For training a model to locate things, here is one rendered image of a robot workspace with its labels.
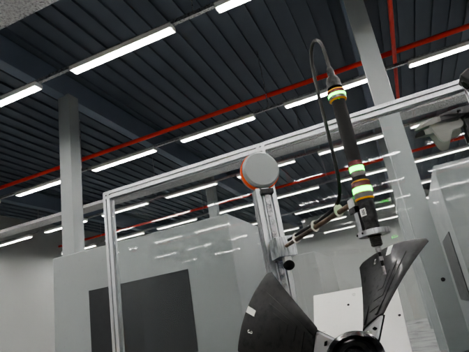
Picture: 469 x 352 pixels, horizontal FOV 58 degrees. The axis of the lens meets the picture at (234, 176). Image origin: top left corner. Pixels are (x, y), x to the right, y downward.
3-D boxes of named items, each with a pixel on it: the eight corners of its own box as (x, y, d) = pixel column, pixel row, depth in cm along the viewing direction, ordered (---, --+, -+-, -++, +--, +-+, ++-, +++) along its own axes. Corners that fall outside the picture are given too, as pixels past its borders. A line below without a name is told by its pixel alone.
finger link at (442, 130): (423, 144, 89) (470, 134, 88) (415, 119, 91) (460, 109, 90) (421, 149, 92) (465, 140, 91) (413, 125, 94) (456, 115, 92)
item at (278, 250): (271, 263, 157) (266, 241, 159) (289, 260, 158) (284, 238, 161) (279, 258, 147) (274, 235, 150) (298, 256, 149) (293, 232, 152)
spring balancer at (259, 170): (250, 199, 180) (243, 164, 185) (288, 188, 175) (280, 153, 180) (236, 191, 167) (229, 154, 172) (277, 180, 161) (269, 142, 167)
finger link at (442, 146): (421, 155, 96) (465, 141, 92) (413, 132, 98) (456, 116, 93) (423, 158, 99) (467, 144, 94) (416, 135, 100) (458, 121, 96)
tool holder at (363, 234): (349, 242, 98) (338, 202, 101) (376, 239, 100) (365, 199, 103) (368, 234, 90) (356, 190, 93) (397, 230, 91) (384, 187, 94)
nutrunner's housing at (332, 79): (365, 249, 94) (319, 72, 109) (380, 246, 95) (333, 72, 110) (373, 246, 91) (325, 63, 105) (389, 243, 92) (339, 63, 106)
